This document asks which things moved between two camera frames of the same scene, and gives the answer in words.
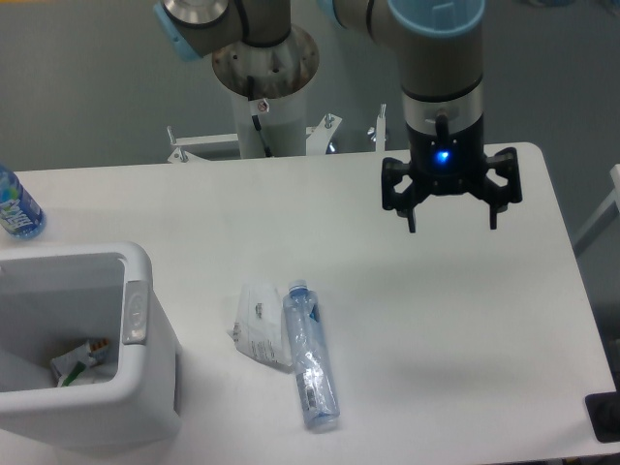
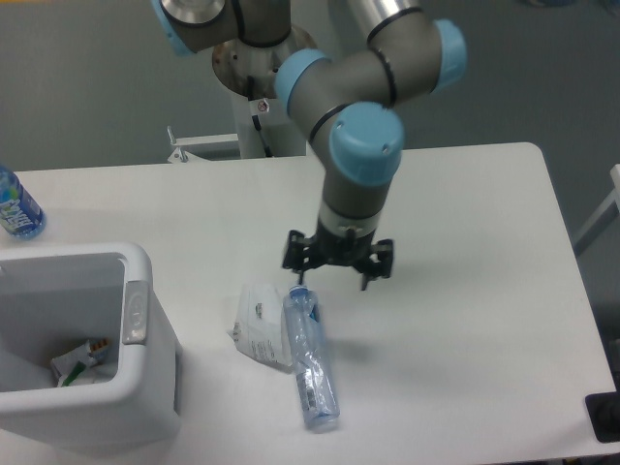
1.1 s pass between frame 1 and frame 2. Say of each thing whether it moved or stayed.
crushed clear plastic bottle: stayed
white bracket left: stayed
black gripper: moved
